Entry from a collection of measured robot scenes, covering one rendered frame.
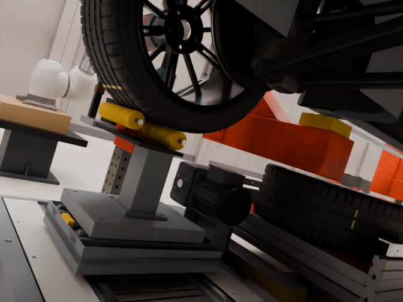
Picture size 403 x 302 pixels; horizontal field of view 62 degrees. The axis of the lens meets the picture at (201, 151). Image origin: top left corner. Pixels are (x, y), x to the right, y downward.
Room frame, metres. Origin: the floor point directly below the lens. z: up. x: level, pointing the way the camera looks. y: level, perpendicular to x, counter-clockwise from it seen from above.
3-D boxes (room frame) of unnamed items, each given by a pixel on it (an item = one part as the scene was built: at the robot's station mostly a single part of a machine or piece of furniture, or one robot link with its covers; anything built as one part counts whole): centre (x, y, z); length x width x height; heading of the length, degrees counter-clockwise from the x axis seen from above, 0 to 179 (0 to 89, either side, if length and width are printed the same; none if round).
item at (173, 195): (1.33, -0.11, 0.26); 0.42 x 0.18 x 0.35; 39
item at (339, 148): (1.41, -0.31, 0.69); 0.52 x 0.17 x 0.35; 39
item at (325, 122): (1.27, -0.41, 0.70); 0.14 x 0.14 x 0.05; 39
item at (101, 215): (1.11, 0.15, 0.32); 0.40 x 0.30 x 0.28; 129
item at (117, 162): (1.69, 0.35, 0.21); 0.10 x 0.10 x 0.42; 39
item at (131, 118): (1.09, 0.29, 0.51); 0.29 x 0.06 x 0.06; 39
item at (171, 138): (1.11, 0.15, 0.49); 0.29 x 0.06 x 0.06; 39
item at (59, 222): (1.13, 0.13, 0.13); 0.50 x 0.36 x 0.10; 129
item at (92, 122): (1.67, 0.38, 0.44); 0.43 x 0.17 x 0.03; 129
